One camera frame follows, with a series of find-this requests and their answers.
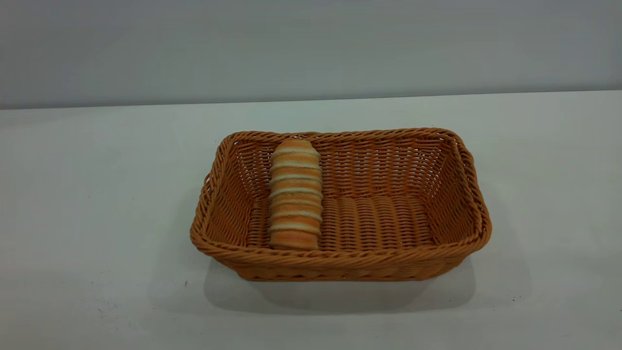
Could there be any striped orange bread loaf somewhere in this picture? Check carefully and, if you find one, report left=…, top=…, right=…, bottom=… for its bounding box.
left=267, top=139, right=324, bottom=252

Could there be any orange woven wicker basket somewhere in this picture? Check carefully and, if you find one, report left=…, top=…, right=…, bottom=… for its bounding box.
left=190, top=127, right=492, bottom=282

